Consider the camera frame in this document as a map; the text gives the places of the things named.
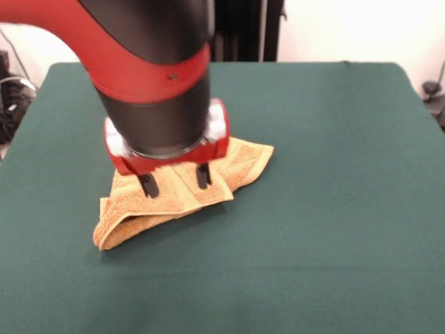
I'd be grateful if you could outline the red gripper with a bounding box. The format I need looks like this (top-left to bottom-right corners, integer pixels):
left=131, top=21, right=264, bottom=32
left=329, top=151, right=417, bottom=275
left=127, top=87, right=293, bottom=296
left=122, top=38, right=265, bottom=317
left=103, top=97, right=231, bottom=199

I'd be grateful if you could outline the tan terry towel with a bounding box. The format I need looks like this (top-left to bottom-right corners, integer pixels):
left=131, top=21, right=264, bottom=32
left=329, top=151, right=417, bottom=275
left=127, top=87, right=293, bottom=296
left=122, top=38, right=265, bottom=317
left=92, top=136, right=275, bottom=252

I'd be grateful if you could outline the dark green table cloth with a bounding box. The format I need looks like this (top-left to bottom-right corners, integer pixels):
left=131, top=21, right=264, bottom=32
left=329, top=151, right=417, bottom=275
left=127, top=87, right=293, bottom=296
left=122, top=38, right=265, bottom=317
left=0, top=61, right=445, bottom=334

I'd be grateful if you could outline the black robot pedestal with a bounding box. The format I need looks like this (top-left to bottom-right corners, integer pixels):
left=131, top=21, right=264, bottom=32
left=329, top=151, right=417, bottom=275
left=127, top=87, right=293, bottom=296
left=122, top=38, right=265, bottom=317
left=212, top=0, right=289, bottom=63

